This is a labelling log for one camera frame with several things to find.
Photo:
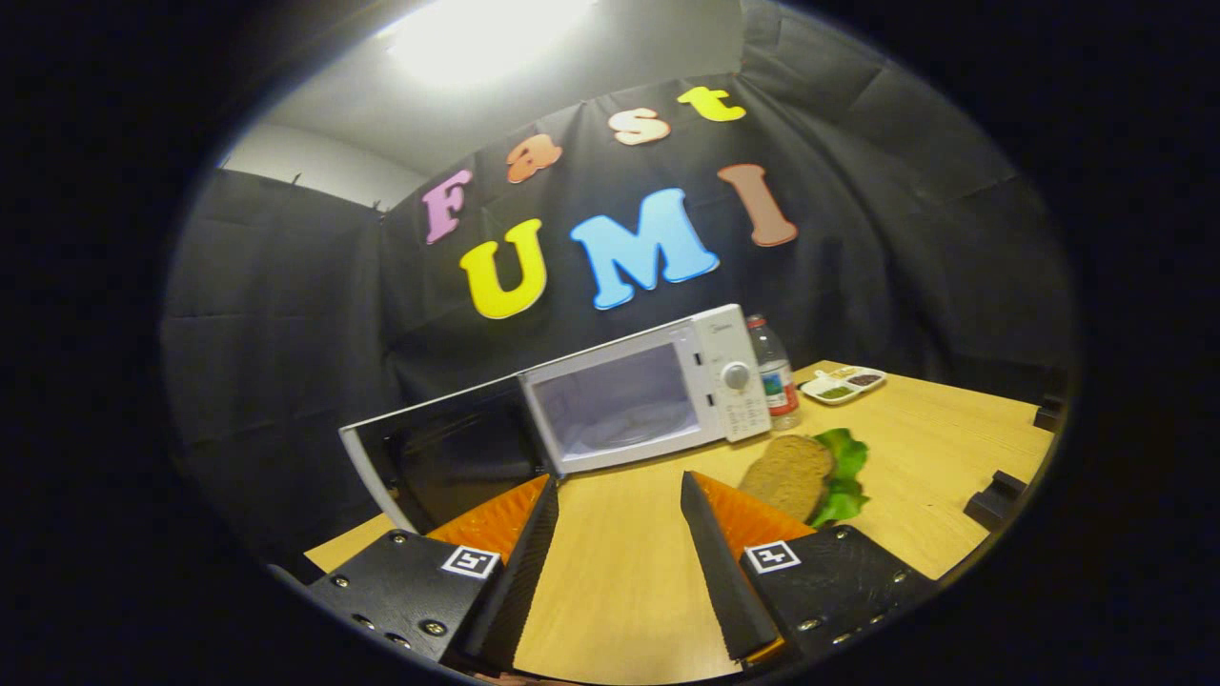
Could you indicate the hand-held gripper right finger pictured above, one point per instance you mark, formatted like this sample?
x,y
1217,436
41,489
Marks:
x,y
729,581

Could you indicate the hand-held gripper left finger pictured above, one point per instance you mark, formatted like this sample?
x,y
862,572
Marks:
x,y
519,581

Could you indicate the brown bread lettuce sandwich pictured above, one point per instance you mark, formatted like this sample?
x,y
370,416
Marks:
x,y
786,472

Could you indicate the white microwave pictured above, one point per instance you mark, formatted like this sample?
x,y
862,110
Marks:
x,y
726,419

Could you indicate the clear plastic bottle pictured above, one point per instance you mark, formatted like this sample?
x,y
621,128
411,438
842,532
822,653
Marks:
x,y
774,372

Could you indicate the white condiment dish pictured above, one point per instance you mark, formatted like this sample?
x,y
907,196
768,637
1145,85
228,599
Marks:
x,y
839,386

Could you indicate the black block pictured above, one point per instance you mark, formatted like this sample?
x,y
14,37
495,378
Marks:
x,y
1050,414
996,500

